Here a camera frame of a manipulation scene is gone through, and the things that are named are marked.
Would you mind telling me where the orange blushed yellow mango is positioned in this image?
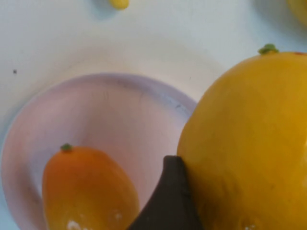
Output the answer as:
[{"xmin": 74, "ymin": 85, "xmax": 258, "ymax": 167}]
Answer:
[{"xmin": 42, "ymin": 143, "xmax": 140, "ymax": 230}]

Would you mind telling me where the pink round plate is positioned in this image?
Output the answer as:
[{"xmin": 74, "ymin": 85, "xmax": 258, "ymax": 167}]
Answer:
[{"xmin": 0, "ymin": 73, "xmax": 199, "ymax": 230}]

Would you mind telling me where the yellow banana with green tip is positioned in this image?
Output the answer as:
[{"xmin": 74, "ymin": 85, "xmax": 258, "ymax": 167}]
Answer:
[{"xmin": 109, "ymin": 0, "xmax": 130, "ymax": 11}]

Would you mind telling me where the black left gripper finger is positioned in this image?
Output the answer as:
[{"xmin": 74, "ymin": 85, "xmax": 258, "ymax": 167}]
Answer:
[{"xmin": 127, "ymin": 155, "xmax": 204, "ymax": 230}]

